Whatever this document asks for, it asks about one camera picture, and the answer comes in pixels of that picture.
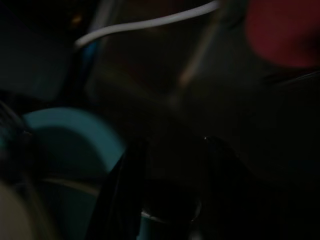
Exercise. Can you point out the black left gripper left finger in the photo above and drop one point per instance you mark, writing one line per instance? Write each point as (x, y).
(125, 190)

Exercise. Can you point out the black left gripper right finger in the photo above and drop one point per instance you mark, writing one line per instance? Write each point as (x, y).
(232, 180)

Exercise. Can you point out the teal ceramic bowl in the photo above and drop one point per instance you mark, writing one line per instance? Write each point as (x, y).
(72, 140)

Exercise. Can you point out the red plastic plate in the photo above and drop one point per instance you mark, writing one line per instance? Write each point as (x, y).
(282, 30)

